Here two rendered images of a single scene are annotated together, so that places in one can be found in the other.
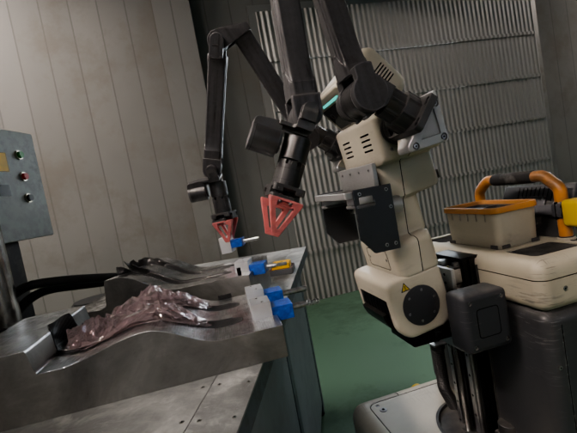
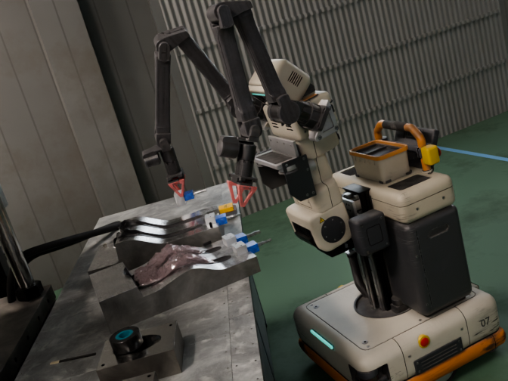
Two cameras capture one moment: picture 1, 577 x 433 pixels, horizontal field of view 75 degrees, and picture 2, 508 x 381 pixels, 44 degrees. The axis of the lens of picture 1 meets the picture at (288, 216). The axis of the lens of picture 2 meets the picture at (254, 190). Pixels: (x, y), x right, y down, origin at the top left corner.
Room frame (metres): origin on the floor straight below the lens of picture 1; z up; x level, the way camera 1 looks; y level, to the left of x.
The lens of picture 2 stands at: (-1.26, 0.20, 1.62)
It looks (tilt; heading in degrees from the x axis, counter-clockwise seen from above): 17 degrees down; 354
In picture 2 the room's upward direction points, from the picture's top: 16 degrees counter-clockwise
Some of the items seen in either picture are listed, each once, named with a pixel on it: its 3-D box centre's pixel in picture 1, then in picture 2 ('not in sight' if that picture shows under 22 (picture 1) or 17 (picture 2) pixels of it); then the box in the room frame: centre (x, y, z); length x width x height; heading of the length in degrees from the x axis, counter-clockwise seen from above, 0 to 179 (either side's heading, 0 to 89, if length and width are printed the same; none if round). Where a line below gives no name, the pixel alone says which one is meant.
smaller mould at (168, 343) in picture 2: not in sight; (142, 355); (0.26, 0.43, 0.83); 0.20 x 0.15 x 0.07; 83
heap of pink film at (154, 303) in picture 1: (140, 311); (170, 260); (0.71, 0.31, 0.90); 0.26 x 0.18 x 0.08; 100
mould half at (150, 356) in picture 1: (142, 335); (173, 273); (0.70, 0.31, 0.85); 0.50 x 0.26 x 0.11; 100
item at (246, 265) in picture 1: (262, 266); (224, 218); (0.97, 0.09, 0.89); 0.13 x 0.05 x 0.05; 83
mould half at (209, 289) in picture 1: (174, 284); (156, 238); (1.07, 0.35, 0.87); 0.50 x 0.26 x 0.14; 83
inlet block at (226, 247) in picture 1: (240, 241); (191, 194); (1.28, 0.18, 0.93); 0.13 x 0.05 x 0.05; 82
